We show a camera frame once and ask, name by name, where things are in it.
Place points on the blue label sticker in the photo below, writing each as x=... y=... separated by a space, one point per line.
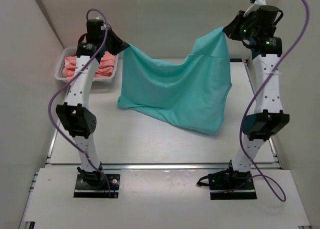
x=235 y=60

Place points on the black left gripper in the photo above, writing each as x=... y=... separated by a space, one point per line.
x=120 y=45

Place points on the salmon pink t shirt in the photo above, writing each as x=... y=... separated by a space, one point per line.
x=104 y=73

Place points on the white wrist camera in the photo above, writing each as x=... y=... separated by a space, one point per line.
x=255 y=5
x=100 y=18

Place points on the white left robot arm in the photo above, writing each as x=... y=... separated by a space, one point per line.
x=74 y=113

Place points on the teal t shirt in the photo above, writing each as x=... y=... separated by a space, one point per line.
x=190 y=95

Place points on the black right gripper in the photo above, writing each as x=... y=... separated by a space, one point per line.
x=231 y=31

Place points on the white plastic basket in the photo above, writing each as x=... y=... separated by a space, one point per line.
x=71 y=51

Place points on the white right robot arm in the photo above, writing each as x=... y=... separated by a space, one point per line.
x=268 y=117

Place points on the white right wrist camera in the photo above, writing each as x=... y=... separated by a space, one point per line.
x=255 y=5

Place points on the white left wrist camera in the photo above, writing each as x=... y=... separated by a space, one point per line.
x=100 y=18

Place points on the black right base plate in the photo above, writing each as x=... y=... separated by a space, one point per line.
x=221 y=187

